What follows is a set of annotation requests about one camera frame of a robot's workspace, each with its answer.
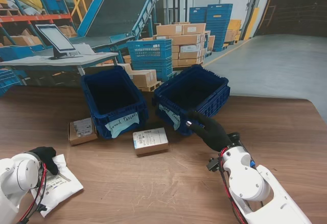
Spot paper label bagged parcels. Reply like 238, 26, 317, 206
158, 104, 182, 132

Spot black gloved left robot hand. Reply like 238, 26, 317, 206
30, 146, 59, 176

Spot cardboard box with large label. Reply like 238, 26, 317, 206
132, 127, 169, 156

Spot printed warehouse backdrop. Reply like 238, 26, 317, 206
0, 0, 327, 125

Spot red black right arm cable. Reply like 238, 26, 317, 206
219, 150, 246, 224

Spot blue bin labelled boxed parcels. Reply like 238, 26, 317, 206
80, 65, 149, 140

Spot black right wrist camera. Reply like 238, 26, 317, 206
206, 157, 220, 172

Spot small flat cardboard box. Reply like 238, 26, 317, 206
67, 117, 99, 146

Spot blue bin labelled bagged parcels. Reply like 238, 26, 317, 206
152, 64, 231, 137

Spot white padded mailer bag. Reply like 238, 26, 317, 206
30, 154, 84, 218

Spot paper label boxed parcels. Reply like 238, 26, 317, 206
104, 111, 141, 139

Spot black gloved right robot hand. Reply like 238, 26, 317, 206
187, 110, 233, 155

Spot red black arm cable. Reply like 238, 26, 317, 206
19, 162, 48, 224
219, 150, 246, 224

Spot red black left arm cable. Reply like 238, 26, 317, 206
19, 162, 48, 224

